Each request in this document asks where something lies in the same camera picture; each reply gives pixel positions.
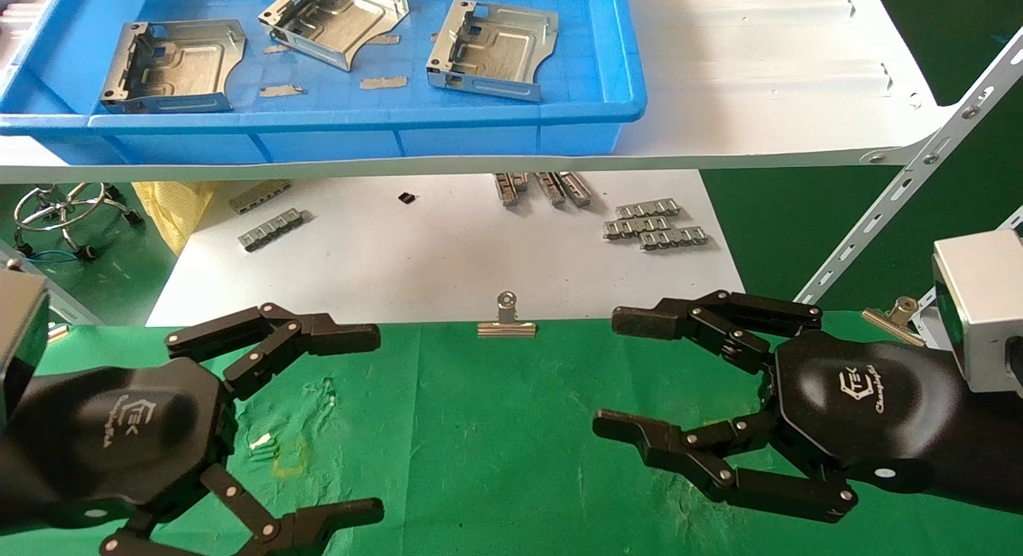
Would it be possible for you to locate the grey metal connector strip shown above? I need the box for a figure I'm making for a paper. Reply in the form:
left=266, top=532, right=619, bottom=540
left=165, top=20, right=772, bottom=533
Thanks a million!
left=615, top=198, right=683, bottom=220
left=238, top=208, right=305, bottom=253
left=534, top=173, right=567, bottom=208
left=229, top=180, right=293, bottom=216
left=494, top=173, right=530, bottom=209
left=638, top=226, right=711, bottom=252
left=557, top=171, right=595, bottom=209
left=603, top=215, right=673, bottom=242

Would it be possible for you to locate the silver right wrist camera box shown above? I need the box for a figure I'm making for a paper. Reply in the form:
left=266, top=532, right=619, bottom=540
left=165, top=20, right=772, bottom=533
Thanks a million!
left=931, top=228, right=1023, bottom=395

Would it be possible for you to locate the white shelf board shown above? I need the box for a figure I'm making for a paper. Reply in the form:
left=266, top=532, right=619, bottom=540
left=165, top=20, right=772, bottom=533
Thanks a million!
left=0, top=0, right=957, bottom=185

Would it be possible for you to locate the grey slotted strut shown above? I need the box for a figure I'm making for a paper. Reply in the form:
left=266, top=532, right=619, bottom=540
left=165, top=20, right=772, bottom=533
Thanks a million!
left=0, top=244, right=102, bottom=327

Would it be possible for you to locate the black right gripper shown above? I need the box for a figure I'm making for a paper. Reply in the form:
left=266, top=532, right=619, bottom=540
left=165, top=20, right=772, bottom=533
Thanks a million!
left=592, top=290, right=965, bottom=526

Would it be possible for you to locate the white paper sheet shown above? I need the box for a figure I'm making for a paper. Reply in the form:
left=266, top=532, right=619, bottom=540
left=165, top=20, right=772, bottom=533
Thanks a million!
left=146, top=170, right=741, bottom=328

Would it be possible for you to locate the chrome stool base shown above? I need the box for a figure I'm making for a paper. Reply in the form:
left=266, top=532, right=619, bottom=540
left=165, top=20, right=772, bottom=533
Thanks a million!
left=12, top=182, right=145, bottom=261

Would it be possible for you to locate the stamped metal bracket part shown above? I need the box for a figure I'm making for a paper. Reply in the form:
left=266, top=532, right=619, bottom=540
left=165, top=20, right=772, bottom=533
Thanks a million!
left=98, top=19, right=248, bottom=114
left=257, top=0, right=410, bottom=72
left=425, top=0, right=559, bottom=103

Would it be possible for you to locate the green table cloth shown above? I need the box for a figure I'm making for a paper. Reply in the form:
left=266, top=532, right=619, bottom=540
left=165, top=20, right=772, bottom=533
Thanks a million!
left=0, top=310, right=1023, bottom=556

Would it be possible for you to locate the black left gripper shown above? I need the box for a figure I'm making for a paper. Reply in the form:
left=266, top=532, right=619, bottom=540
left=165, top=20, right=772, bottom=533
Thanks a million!
left=12, top=303, right=385, bottom=556

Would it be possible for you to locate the long white slotted strut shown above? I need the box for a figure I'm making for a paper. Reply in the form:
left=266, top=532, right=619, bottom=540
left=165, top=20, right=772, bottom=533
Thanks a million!
left=795, top=29, right=1023, bottom=306

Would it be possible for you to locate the blue plastic tray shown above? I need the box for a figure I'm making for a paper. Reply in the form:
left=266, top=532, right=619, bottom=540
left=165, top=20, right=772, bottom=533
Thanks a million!
left=0, top=0, right=647, bottom=166

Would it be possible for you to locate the brass binder clip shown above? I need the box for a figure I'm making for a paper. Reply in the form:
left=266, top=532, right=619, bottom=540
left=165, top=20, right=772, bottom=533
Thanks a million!
left=862, top=296, right=928, bottom=348

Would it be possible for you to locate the yellow plastic bag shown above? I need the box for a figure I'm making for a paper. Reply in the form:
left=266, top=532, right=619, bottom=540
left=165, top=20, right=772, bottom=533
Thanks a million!
left=132, top=181, right=217, bottom=256

